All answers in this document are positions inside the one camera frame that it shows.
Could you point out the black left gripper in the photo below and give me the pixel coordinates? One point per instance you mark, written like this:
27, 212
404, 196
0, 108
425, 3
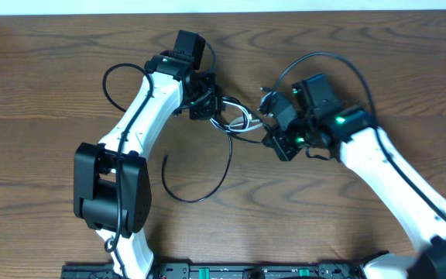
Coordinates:
206, 104

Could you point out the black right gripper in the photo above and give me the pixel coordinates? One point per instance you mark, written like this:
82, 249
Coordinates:
275, 139

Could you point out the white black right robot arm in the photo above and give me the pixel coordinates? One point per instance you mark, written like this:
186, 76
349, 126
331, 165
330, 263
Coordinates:
352, 136

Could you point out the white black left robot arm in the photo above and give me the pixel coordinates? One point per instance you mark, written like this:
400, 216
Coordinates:
112, 192

